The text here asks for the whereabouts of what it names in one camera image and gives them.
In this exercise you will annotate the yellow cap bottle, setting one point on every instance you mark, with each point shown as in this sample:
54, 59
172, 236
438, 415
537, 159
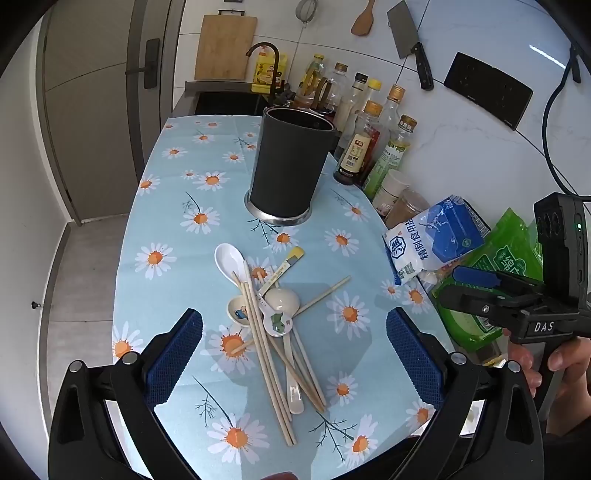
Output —
374, 90

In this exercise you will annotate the blue daisy tablecloth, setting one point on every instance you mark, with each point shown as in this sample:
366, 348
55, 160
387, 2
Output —
184, 258

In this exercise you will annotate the white lid jar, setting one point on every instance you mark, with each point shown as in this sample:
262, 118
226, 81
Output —
392, 187

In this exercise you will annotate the yellow dish soap bottle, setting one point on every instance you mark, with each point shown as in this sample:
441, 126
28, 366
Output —
263, 76

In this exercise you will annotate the plain white ceramic spoon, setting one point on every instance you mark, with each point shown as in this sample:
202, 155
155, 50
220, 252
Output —
229, 261

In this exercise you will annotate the black sink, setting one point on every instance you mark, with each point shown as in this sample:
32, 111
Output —
226, 104

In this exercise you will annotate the tall clear gold cap bottle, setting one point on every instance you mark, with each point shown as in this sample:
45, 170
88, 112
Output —
392, 108

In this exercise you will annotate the wooden cutting board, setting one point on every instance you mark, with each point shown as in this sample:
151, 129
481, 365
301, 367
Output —
226, 46

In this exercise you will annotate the metal strainer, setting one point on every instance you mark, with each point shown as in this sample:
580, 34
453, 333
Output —
304, 9

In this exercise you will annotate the blue white salt bag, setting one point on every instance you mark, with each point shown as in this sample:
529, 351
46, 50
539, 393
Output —
443, 235

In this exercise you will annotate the cream ceramic spoon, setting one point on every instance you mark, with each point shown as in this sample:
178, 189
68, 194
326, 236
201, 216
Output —
282, 301

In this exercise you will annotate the white spoons and chopsticks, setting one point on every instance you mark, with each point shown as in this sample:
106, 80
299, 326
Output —
270, 369

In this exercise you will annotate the black utensil holder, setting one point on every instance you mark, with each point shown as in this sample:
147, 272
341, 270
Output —
286, 161

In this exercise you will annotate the person's right hand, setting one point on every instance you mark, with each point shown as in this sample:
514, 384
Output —
526, 364

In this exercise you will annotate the dinosaur print spoon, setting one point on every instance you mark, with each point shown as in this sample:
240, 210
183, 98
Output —
277, 323

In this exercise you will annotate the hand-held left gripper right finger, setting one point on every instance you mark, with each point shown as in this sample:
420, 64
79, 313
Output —
411, 355

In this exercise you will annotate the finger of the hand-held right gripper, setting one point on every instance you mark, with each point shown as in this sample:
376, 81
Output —
466, 300
475, 276

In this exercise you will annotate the brown spice jar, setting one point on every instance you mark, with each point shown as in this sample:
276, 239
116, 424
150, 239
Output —
408, 207

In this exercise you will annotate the yellow cooking oil bottle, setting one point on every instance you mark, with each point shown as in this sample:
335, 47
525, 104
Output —
314, 74

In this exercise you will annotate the green label bottle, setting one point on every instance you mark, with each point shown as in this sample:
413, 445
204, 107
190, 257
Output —
390, 161

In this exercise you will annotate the tan label dark sauce bottle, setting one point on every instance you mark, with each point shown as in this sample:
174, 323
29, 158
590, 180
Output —
358, 152

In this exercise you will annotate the green plastic bag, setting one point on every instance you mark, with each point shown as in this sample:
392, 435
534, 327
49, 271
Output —
512, 249

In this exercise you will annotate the black wall outlet panel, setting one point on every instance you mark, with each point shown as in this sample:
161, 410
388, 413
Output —
489, 87

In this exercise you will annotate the wooden spatula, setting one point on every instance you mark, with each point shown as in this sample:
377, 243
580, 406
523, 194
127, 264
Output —
362, 23

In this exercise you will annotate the black faucet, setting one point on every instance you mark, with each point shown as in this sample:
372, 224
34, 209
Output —
275, 69

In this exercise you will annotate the black cap bottle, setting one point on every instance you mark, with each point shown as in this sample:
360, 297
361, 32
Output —
358, 90

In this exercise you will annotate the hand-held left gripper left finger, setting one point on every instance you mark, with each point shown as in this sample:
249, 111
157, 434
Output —
178, 355

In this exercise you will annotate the grey door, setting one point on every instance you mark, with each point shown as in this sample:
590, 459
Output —
92, 115

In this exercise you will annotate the cartoon print spoon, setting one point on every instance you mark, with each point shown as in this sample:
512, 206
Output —
238, 312

